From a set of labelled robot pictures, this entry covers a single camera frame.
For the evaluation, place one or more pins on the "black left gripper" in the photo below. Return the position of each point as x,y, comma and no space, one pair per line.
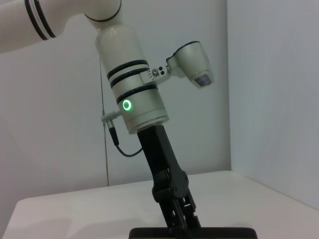
159,154

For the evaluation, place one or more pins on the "black glasses case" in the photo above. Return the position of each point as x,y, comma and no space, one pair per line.
224,234

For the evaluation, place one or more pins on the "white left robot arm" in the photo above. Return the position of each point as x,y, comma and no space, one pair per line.
119,49

